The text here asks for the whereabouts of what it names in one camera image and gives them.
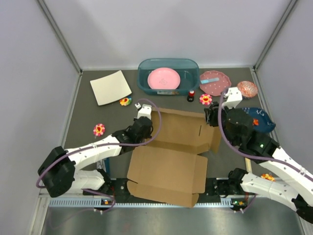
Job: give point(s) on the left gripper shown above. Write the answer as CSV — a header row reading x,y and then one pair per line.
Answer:
x,y
148,135

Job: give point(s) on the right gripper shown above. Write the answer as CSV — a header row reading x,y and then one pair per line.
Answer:
x,y
212,113

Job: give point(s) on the brown cardboard box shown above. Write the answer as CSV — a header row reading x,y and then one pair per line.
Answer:
x,y
171,168

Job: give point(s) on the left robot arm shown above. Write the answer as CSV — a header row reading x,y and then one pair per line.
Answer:
x,y
63,169

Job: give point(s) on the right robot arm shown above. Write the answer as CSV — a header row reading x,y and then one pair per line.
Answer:
x,y
237,130

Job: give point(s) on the red black stamp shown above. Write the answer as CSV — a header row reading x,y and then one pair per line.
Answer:
x,y
190,97

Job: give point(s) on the pink polka dot plate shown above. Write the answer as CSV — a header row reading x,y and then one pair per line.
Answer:
x,y
215,88

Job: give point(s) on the multicolour flower toy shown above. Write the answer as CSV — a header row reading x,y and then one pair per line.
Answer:
x,y
125,101

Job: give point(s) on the blue pink spoon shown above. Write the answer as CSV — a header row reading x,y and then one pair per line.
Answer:
x,y
210,80

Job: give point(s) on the red pink flower toy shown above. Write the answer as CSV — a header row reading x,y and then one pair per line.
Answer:
x,y
99,130

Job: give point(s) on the white square plate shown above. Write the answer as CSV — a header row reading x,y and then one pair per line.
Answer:
x,y
110,88

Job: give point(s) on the red orange candy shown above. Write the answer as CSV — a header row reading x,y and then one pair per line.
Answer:
x,y
255,122

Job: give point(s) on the pink round plate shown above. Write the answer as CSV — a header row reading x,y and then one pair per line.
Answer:
x,y
163,79

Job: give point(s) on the teal plastic basin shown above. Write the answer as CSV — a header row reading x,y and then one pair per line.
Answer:
x,y
187,69

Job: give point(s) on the dark blue leaf dish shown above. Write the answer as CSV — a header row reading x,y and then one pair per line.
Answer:
x,y
266,125

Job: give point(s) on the wooden stick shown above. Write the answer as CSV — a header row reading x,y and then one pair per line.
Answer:
x,y
248,165

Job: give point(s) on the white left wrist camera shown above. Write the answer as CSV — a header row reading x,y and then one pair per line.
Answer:
x,y
143,110

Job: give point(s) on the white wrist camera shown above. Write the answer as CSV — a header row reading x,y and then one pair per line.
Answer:
x,y
232,98
143,110

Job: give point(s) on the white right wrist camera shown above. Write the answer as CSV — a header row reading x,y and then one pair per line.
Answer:
x,y
232,98

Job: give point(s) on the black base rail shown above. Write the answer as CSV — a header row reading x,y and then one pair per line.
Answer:
x,y
213,187

